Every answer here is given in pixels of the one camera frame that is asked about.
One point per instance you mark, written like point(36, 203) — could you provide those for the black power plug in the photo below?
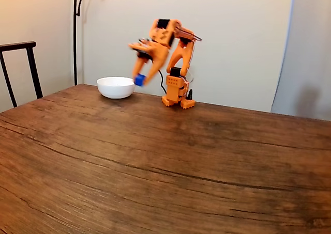
point(190, 95)

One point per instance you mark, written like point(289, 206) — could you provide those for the pale grey curtain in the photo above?
point(307, 50)

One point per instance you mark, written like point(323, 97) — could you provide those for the white bowl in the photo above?
point(116, 88)

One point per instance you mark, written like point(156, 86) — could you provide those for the black wooden chair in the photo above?
point(31, 63)

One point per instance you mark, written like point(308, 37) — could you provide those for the black floor lamp pole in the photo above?
point(75, 37)

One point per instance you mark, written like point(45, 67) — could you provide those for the blue cube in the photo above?
point(140, 80)

